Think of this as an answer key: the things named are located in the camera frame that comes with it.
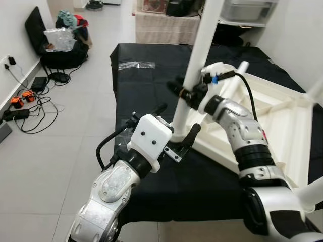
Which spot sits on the steel tray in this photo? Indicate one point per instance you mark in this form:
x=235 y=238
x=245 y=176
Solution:
x=247 y=7

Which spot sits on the flat clear plastic bag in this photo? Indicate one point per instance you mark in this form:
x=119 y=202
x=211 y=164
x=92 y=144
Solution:
x=136 y=64

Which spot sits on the black bag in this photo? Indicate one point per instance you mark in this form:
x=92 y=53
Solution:
x=60 y=60

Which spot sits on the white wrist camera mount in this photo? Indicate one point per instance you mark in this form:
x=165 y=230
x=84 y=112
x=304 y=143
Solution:
x=217 y=83
x=149 y=138

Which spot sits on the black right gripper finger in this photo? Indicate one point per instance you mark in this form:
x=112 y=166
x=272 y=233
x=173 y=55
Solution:
x=176 y=88

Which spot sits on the beige striped cloth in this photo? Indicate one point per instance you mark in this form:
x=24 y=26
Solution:
x=166 y=29

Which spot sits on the red and teal clothes pile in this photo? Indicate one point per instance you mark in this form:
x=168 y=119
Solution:
x=70 y=19

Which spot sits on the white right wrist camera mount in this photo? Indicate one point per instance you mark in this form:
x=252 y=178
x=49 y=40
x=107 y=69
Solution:
x=217 y=83

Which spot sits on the black wall plug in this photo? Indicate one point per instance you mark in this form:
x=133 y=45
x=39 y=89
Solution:
x=11 y=61

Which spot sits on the white plastic table top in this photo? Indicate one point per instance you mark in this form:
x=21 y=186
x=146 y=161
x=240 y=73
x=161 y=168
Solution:
x=282 y=126

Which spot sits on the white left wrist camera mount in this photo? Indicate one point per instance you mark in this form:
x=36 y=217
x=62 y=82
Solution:
x=149 y=138

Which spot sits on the black stand base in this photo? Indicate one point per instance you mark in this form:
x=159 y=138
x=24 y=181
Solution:
x=59 y=77

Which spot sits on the orange black battery charger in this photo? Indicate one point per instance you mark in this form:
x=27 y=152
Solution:
x=22 y=99

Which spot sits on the black table cloth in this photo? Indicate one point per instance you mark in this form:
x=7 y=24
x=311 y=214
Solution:
x=151 y=91

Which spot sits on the black kitchen appliance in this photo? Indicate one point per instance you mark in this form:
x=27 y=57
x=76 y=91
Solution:
x=179 y=7

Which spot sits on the white low appliance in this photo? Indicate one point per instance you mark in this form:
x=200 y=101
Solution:
x=106 y=2

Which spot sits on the small black pan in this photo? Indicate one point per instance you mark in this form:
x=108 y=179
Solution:
x=94 y=6

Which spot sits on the black power strip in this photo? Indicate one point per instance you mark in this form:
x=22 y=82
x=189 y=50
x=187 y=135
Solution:
x=15 y=115

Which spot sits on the black power adapter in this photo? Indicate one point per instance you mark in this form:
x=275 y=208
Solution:
x=39 y=84

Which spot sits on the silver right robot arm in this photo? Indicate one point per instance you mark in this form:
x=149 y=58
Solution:
x=247 y=136

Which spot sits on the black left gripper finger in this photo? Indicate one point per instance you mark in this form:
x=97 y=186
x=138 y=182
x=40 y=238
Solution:
x=160 y=109
x=191 y=137

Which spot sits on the crumpled clear plastic bag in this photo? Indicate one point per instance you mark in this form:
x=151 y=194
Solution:
x=60 y=39

